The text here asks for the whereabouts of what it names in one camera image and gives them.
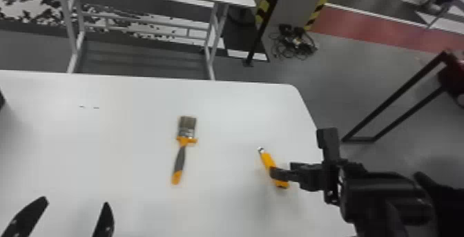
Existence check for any orange utility knife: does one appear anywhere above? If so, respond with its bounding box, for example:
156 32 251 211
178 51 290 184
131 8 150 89
257 146 291 190

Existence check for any black metal frame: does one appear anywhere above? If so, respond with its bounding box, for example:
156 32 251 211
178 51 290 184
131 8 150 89
341 50 453 144

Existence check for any orange paint brush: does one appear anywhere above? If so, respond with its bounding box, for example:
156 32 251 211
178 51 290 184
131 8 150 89
171 115 199 186

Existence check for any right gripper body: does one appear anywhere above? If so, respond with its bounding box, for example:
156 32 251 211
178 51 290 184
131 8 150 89
289 161 329 193

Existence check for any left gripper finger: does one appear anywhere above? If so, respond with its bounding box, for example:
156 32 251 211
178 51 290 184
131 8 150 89
92 201 115 237
0 196 50 237

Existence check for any black cable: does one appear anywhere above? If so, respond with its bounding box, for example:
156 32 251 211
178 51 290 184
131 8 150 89
267 23 319 61

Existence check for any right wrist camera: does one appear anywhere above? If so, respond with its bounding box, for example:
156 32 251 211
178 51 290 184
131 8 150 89
316 127 342 206

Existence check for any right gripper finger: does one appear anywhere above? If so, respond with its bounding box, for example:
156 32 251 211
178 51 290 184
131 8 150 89
269 166 301 182

